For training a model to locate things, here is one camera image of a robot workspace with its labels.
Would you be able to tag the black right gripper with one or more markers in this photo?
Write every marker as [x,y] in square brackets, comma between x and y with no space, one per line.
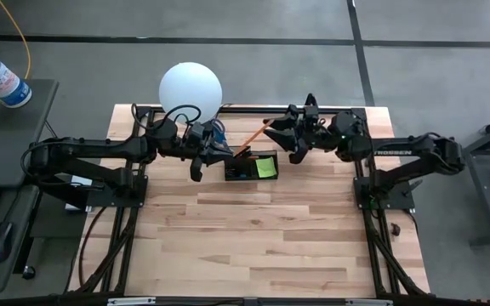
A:
[313,132]

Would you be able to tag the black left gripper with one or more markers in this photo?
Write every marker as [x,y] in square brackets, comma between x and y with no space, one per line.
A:
[185,142]

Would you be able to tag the orange pencil with eraser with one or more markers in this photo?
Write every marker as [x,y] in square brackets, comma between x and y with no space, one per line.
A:
[251,139]

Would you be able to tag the green sticky note pad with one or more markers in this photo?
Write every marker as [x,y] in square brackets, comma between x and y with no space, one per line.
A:
[266,167]

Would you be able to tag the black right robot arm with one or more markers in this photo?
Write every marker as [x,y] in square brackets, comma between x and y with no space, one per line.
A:
[398,151]

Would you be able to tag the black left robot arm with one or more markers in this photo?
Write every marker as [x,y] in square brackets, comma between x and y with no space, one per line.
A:
[100,146]

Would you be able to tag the black mesh desk organizer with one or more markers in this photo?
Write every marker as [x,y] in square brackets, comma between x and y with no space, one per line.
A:
[249,178]

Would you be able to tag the white globe table lamp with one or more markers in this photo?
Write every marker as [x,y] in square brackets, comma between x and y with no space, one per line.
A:
[189,89]

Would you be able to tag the white box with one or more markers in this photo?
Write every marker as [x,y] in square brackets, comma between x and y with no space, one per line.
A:
[79,180]

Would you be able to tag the small brown object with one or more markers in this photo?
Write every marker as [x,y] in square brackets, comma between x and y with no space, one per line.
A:
[395,229]

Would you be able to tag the black metal cart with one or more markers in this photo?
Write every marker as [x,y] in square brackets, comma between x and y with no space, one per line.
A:
[483,200]

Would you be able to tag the black side desk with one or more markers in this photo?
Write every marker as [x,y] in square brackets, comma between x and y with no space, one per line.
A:
[7,127]

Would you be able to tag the black caster wheel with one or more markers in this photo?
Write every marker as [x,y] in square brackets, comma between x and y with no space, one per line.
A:
[28,272]

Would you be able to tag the black clamp mount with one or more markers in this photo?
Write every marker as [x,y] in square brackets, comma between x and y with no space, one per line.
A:
[311,98]

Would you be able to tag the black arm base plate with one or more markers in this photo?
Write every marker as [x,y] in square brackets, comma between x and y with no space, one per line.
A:
[398,197]
[113,200]

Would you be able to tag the black aluminium table frame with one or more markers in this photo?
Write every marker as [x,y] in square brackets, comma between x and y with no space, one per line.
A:
[249,293]

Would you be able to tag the silver metal bracket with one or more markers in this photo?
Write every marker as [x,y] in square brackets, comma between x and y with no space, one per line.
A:
[368,302]
[130,301]

